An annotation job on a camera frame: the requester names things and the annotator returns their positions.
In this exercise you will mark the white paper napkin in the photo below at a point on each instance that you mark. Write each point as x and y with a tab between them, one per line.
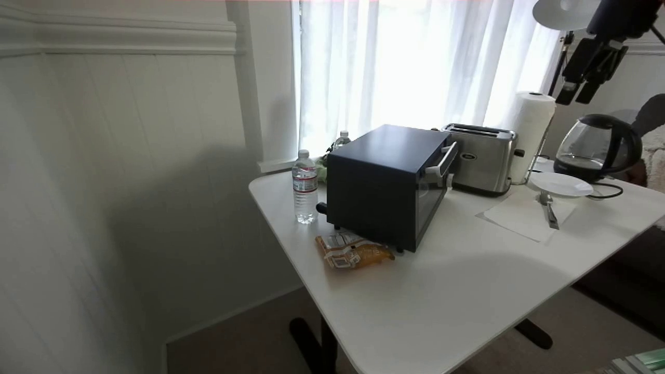
515	217

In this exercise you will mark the black toaster oven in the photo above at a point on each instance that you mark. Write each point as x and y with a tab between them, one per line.
375	194

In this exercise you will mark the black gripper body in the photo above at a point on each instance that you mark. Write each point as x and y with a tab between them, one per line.
623	17

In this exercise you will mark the white sheer curtain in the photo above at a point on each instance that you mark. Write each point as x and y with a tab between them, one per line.
417	63

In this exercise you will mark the white round plate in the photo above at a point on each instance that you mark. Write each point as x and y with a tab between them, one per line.
560	184

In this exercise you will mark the silver two-slot toaster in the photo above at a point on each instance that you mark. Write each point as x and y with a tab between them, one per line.
481	160

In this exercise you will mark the dark chair back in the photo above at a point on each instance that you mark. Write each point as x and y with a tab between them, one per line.
652	114

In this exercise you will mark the green and white packet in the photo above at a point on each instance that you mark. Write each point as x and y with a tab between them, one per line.
644	362

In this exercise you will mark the metal spoon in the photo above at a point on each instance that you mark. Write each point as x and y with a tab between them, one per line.
548	210

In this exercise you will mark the dark couch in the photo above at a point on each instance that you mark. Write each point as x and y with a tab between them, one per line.
635	283

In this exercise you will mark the black table base foot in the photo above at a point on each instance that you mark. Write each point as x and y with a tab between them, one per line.
312	346
534	333

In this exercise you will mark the clear plastic water bottle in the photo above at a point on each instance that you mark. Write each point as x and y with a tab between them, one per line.
303	184

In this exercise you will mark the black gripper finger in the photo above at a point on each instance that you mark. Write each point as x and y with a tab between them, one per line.
573	69
601	69

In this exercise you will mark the clear bottle with white cap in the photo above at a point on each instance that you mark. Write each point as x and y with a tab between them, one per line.
340	141

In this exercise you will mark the bagged bread loaf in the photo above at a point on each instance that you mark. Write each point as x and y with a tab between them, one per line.
354	253

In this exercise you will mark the white paper towel roll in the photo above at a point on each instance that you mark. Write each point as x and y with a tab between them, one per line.
533	132

